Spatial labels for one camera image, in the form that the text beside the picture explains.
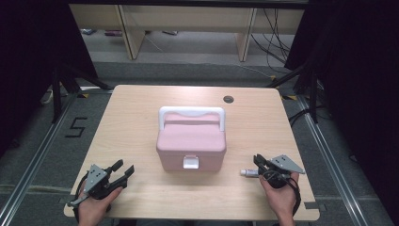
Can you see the person's right hand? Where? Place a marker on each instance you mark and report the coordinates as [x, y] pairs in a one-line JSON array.
[[284, 201]]

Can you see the black metal stand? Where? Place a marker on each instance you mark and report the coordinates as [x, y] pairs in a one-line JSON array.
[[313, 94], [57, 94]]

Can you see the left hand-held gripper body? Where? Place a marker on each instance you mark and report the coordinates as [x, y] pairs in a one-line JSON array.
[[95, 179]]

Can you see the person's left hand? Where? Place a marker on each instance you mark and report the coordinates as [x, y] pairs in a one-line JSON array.
[[94, 212]]

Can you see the round black table grommet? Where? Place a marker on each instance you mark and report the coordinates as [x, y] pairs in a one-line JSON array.
[[228, 99]]

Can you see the white ointment tube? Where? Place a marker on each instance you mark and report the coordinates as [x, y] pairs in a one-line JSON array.
[[249, 172]]

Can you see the yellow black floor tape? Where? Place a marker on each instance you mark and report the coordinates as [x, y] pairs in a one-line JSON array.
[[289, 97], [83, 95], [273, 77]]

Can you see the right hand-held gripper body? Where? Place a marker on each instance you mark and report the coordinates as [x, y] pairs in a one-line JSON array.
[[284, 164]]

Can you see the beige wooden desk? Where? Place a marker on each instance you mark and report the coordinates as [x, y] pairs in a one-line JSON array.
[[188, 19]]

